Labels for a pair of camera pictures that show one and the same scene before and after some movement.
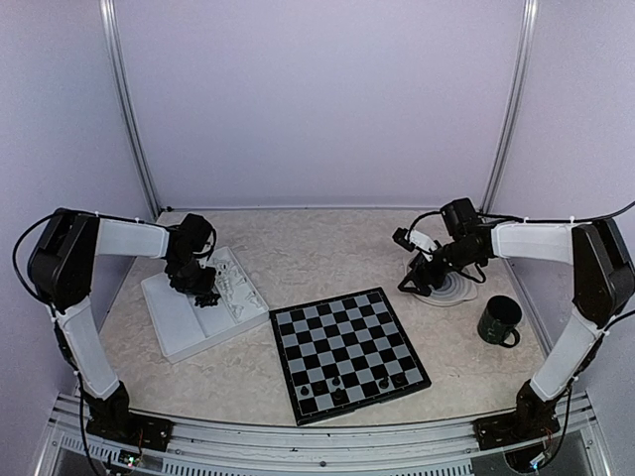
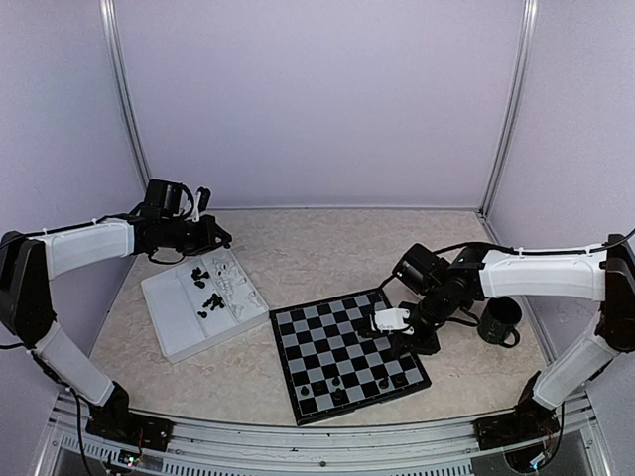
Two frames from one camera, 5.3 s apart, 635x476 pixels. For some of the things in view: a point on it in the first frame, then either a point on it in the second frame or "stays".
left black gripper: [204, 288] -> [209, 228]
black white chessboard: [344, 352] stays
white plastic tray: [186, 329] stays
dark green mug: [499, 319] stays
